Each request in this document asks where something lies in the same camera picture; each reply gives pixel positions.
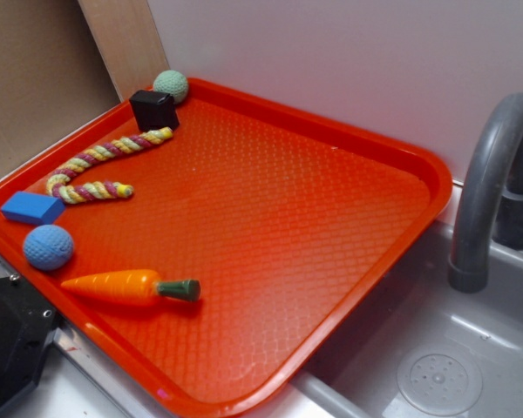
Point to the orange plastic tray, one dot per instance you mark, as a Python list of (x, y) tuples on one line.
[(286, 219)]

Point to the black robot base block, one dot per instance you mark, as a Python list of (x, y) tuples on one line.
[(28, 322)]

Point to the orange toy carrot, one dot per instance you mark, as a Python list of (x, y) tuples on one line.
[(137, 288)]

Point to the multicolour twisted rope toy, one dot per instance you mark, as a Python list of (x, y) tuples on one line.
[(59, 186)]

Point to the grey toy faucet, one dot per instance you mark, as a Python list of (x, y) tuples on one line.
[(490, 207)]

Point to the blue textured ball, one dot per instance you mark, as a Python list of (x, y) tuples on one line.
[(48, 247)]

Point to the grey toy sink basin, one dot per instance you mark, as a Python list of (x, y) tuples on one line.
[(415, 347)]

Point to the green textured ball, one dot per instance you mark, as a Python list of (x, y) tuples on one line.
[(173, 83)]

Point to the black box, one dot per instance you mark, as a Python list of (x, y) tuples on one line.
[(154, 110)]

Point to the brown cardboard panel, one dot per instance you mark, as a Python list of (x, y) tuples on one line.
[(52, 77)]

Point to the blue rectangular block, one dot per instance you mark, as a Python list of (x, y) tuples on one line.
[(32, 208)]

